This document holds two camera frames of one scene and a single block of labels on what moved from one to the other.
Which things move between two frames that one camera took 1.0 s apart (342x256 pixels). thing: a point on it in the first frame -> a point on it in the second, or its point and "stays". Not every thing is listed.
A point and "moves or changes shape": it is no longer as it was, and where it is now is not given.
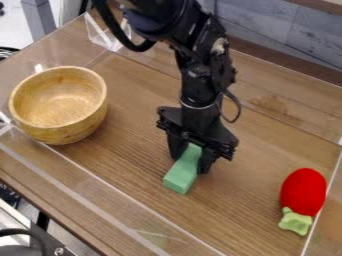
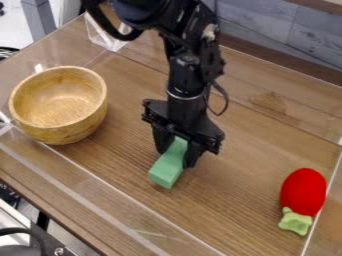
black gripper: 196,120 -> 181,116
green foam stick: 180,176 moves or changes shape
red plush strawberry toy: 303,191 stays
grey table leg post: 40,17 stays
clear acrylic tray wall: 88,185 stays
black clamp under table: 45,245 stays
